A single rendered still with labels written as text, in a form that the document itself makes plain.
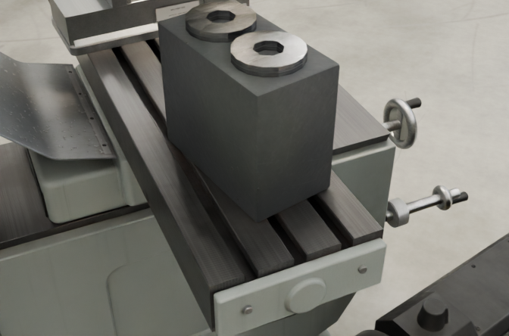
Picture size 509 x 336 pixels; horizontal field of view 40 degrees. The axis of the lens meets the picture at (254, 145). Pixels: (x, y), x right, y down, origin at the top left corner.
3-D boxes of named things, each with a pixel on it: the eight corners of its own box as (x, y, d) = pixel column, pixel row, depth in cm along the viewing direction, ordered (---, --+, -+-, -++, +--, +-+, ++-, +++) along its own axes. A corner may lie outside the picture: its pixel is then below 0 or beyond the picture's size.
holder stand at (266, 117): (235, 112, 106) (233, -12, 94) (331, 188, 92) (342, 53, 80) (167, 139, 100) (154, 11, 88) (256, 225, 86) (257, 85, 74)
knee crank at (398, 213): (457, 191, 160) (461, 171, 157) (473, 207, 156) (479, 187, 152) (375, 218, 153) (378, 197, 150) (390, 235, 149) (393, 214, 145)
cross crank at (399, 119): (398, 126, 165) (404, 84, 158) (427, 154, 157) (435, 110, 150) (339, 143, 160) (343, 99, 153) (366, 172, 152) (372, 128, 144)
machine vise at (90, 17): (220, -14, 143) (219, -67, 136) (254, 15, 132) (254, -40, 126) (51, 22, 130) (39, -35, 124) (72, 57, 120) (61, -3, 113)
